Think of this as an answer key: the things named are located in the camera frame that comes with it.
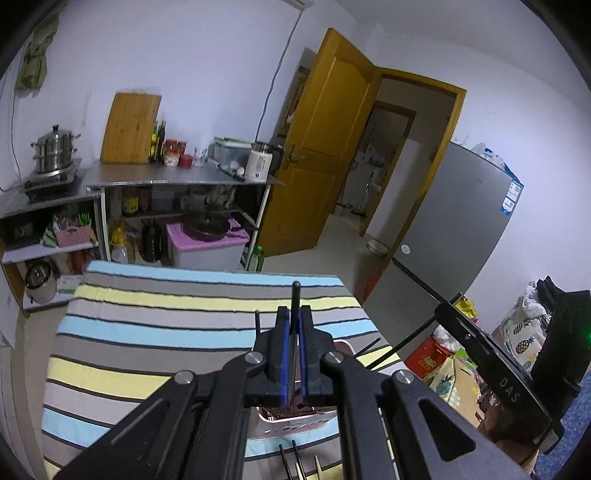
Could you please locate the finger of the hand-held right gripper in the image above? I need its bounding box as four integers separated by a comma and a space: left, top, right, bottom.
435, 301, 498, 366

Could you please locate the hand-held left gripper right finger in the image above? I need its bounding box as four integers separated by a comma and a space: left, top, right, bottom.
298, 305, 539, 480

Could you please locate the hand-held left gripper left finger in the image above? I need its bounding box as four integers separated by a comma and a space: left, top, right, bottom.
54, 306, 294, 480

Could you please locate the pink utensil basket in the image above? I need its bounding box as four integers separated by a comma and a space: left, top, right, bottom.
249, 339, 411, 455

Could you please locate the row of black chopsticks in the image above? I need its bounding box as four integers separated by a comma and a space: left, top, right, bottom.
278, 439, 303, 480

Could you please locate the white plastic bag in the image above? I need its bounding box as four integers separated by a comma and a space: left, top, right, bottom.
434, 325, 462, 352

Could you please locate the red cardboard box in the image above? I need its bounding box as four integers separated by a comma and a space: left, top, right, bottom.
406, 336, 455, 380

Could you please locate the pineapple print cloth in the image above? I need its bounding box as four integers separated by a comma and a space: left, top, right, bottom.
501, 281, 555, 370

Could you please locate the black cloth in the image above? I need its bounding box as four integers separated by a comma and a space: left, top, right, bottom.
536, 275, 571, 301

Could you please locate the grey refrigerator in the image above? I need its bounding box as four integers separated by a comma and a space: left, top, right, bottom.
362, 141, 526, 333

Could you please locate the striped tablecloth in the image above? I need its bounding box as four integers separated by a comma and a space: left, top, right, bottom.
41, 260, 391, 480

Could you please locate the purple lid storage box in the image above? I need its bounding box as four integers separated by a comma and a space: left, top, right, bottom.
165, 222, 250, 271

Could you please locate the black frying pan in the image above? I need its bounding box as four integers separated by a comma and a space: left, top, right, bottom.
181, 215, 243, 241

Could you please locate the dark glass jug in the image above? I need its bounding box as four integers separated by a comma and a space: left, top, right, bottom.
140, 219, 163, 263

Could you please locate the white electric kettle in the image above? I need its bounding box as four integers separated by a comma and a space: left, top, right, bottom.
245, 141, 284, 182

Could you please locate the large yellow oil bottle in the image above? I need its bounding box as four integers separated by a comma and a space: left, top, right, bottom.
111, 222, 132, 264

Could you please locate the clear storage box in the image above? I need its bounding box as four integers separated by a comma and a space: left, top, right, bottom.
208, 137, 252, 164

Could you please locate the yellow wooden door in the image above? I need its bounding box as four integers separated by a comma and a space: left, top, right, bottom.
259, 28, 382, 258

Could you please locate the brown jar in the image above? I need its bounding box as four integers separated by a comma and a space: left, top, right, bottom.
121, 187, 140, 217

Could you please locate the steel kitchen table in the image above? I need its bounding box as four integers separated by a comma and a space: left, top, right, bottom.
85, 160, 284, 273

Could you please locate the pink woven basket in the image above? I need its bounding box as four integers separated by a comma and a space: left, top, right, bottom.
53, 222, 93, 247

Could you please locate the rice cooker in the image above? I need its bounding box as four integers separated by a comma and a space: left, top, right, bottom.
23, 261, 58, 305

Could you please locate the wooden cutting board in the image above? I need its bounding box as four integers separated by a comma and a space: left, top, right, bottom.
100, 92, 163, 164

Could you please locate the steel corner shelf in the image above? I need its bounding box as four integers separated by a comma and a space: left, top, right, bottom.
0, 185, 102, 315

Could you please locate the induction stove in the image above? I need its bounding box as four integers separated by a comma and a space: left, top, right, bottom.
18, 159, 84, 195

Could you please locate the steel steamer pot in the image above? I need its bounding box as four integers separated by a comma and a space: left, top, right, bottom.
30, 124, 81, 174

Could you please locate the green hanging curtain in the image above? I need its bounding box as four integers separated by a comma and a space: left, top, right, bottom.
15, 9, 61, 90

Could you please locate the yellow door frame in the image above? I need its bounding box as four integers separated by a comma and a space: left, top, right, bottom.
360, 68, 467, 238

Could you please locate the wall calendar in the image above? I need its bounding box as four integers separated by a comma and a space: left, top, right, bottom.
279, 65, 310, 139

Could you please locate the wall cable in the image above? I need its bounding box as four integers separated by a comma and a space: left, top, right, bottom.
254, 4, 305, 144

